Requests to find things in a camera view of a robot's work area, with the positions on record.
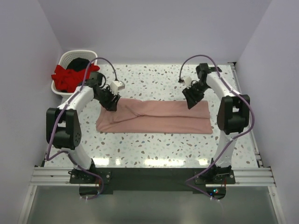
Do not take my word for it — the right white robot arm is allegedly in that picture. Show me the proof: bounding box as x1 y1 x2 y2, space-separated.
178 63 250 170

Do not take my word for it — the aluminium frame rail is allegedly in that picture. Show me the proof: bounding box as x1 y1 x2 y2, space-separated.
18 167 285 224

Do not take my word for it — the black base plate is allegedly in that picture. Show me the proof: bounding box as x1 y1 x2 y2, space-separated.
68 167 236 199

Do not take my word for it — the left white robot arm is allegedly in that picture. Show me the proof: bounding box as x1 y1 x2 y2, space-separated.
45 72 125 170

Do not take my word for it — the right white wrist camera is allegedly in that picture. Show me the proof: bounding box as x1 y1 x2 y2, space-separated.
178 76 192 87

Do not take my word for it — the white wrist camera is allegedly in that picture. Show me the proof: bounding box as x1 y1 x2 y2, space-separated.
178 76 192 87
110 80 125 94

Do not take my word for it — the black t shirt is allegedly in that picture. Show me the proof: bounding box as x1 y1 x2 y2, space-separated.
66 57 90 72

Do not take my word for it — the pink t shirt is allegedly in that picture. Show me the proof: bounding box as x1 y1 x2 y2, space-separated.
96 98 213 134

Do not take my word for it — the red t shirt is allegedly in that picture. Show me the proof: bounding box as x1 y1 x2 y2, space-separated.
51 65 86 93

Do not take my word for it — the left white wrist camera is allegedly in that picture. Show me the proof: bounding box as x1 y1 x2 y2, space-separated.
110 80 125 94

